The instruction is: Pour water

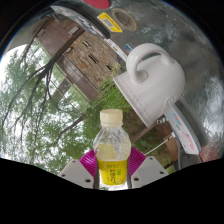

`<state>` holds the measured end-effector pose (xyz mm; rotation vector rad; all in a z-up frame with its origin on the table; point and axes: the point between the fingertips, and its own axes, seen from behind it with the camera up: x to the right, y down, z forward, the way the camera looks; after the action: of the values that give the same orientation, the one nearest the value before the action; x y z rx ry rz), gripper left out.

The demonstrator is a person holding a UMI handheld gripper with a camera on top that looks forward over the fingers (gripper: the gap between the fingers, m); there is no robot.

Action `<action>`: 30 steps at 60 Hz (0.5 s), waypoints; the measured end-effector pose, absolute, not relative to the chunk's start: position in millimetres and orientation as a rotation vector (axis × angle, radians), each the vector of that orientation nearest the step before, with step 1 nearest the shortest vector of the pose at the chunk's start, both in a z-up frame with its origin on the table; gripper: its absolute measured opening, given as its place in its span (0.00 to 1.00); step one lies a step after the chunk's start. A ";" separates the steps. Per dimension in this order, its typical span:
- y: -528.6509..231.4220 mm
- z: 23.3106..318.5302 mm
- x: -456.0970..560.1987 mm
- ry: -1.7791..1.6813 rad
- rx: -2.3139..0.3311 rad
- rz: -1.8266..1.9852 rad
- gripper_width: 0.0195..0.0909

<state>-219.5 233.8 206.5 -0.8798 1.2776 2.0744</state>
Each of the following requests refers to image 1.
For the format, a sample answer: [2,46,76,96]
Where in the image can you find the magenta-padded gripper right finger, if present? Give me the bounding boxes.
[127,146,170,190]

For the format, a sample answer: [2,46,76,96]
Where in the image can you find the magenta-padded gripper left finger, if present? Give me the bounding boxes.
[58,148,100,190]

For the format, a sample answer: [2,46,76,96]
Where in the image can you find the yellow-labelled clear drink bottle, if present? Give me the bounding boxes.
[92,108,132,191]

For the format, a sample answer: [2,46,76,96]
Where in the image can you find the grey-trunked leaning tree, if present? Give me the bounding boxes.
[49,99,101,161]

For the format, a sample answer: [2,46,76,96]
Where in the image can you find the silver laptop with stickers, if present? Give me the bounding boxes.
[162,105,203,156]

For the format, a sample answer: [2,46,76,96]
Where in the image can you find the white ceramic mug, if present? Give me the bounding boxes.
[112,42,186,129]

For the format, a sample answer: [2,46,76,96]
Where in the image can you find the dark-trunked tree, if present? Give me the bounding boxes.
[0,29,88,141]

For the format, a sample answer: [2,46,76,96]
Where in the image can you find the colourful blue sticker card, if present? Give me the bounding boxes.
[124,42,135,55]

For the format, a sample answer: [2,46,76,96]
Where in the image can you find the white sticker sheet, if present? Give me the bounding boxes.
[102,37,128,63]

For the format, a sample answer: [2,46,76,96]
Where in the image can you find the small yellow card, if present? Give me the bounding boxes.
[96,11,124,34]

